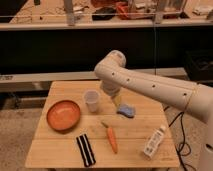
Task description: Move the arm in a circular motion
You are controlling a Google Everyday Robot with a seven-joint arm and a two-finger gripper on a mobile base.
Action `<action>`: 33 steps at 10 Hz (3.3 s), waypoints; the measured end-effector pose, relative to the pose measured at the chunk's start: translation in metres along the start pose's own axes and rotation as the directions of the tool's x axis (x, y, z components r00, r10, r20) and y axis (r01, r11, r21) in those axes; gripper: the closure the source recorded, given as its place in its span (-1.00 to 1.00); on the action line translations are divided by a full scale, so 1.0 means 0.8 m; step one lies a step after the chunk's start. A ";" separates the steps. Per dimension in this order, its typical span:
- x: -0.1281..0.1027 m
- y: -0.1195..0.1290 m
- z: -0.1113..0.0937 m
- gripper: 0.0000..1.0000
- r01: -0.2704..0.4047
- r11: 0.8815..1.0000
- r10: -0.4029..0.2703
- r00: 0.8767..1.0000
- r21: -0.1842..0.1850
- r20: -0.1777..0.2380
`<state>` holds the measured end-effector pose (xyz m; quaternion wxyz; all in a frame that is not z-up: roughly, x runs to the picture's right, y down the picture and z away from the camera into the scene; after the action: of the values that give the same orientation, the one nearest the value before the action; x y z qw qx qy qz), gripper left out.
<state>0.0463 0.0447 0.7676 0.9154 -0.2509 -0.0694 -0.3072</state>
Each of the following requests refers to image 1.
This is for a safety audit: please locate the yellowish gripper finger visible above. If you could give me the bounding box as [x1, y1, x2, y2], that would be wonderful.
[112, 95, 122, 107]

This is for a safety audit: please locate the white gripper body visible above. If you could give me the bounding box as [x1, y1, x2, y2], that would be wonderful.
[101, 81, 121, 97]

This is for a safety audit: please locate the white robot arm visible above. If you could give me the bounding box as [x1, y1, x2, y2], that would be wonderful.
[94, 50, 213, 171]

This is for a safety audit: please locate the blue sponge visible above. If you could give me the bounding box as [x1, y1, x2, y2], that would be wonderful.
[117, 104, 135, 118]

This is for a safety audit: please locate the clear plastic cup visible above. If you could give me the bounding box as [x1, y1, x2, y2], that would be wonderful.
[83, 90, 100, 113]

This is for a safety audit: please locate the orange carrot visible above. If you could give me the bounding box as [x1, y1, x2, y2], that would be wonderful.
[102, 123, 118, 154]

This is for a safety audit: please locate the wooden table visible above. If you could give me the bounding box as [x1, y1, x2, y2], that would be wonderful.
[25, 81, 179, 169]

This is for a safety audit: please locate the orange plate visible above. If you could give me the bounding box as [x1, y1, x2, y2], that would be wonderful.
[46, 100, 81, 131]

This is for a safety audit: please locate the black white striped cloth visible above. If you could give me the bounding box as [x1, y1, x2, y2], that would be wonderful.
[76, 134, 96, 167]

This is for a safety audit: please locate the grey metal shelf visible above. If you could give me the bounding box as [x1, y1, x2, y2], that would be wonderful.
[0, 0, 213, 93]

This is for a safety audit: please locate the black bin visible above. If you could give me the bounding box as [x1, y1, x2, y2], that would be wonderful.
[183, 50, 213, 81]

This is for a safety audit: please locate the black cable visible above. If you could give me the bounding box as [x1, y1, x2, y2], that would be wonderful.
[163, 105, 198, 171]

